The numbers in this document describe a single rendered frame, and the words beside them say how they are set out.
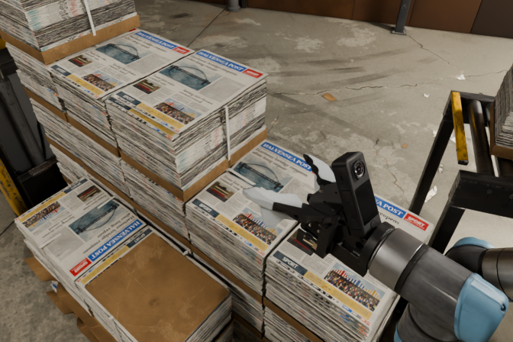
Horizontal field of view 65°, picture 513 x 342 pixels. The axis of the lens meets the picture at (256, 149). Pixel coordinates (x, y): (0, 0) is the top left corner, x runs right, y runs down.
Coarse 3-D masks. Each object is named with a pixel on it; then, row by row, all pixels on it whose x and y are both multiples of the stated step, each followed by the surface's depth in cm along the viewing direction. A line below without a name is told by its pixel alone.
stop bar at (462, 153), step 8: (456, 96) 157; (456, 104) 153; (456, 112) 148; (456, 120) 145; (456, 128) 141; (456, 136) 139; (464, 136) 138; (456, 144) 136; (464, 144) 134; (464, 152) 131; (464, 160) 128
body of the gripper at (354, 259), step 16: (320, 192) 59; (336, 192) 59; (320, 208) 56; (336, 208) 56; (304, 224) 61; (320, 224) 58; (336, 224) 56; (384, 224) 54; (320, 240) 58; (336, 240) 58; (352, 240) 56; (368, 240) 53; (320, 256) 59; (336, 256) 59; (352, 256) 57; (368, 256) 52
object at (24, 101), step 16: (0, 64) 182; (16, 80) 188; (0, 96) 185; (0, 112) 188; (32, 112) 200; (0, 128) 191; (16, 128) 197; (32, 128) 204; (16, 144) 201; (48, 144) 215; (16, 160) 204
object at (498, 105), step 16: (512, 64) 138; (512, 80) 132; (496, 96) 146; (512, 96) 127; (496, 112) 138; (512, 112) 122; (496, 128) 132; (512, 128) 124; (496, 144) 130; (512, 144) 127
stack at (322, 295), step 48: (96, 144) 133; (144, 192) 127; (240, 192) 116; (288, 192) 116; (192, 240) 124; (240, 240) 103; (288, 240) 103; (288, 288) 100; (336, 288) 93; (384, 288) 93; (240, 336) 139; (288, 336) 114; (336, 336) 96
